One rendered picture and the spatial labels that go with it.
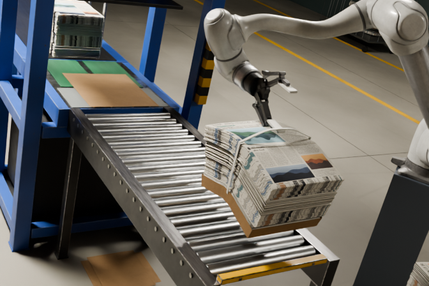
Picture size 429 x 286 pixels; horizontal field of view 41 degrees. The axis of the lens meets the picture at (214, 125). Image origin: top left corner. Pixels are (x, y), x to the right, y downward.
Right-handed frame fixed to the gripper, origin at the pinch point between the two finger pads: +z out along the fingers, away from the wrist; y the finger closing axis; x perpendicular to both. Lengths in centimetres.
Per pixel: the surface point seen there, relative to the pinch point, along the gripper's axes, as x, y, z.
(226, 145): 14.6, 16.1, -6.4
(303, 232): -22, 50, 6
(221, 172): 14.3, 26.1, -5.7
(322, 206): -9.7, 25.6, 19.3
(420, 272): -49, 47, 38
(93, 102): 16, 58, -117
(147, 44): -38, 50, -174
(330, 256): -22, 49, 21
